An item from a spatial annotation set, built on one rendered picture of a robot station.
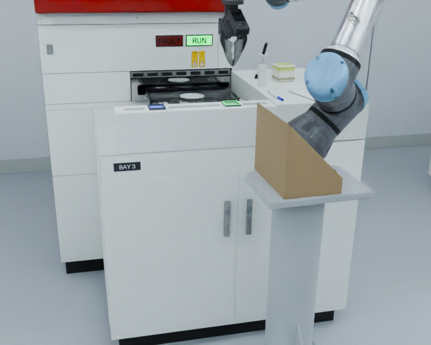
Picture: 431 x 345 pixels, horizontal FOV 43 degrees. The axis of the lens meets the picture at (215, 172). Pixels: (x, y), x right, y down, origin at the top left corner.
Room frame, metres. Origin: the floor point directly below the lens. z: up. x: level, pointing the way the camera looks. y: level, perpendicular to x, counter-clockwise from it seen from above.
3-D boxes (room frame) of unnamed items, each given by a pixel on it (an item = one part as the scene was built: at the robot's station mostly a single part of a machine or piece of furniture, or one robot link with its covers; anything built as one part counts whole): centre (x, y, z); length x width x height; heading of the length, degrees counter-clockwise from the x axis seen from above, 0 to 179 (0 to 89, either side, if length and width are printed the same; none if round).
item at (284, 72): (2.27, -0.27, 1.00); 0.07 x 0.07 x 0.07; 17
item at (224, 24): (1.90, -0.05, 1.25); 0.09 x 0.08 x 0.12; 13
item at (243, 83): (2.21, -0.31, 0.89); 0.62 x 0.35 x 0.14; 13
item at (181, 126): (1.84, 0.07, 0.89); 0.55 x 0.09 x 0.14; 103
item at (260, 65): (2.16, -0.17, 1.03); 0.06 x 0.04 x 0.13; 13
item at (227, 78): (2.41, 0.15, 0.89); 0.44 x 0.02 x 0.10; 103
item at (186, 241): (2.13, -0.01, 0.41); 0.96 x 0.64 x 0.82; 103
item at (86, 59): (2.39, 0.33, 1.02); 0.81 x 0.03 x 0.40; 103
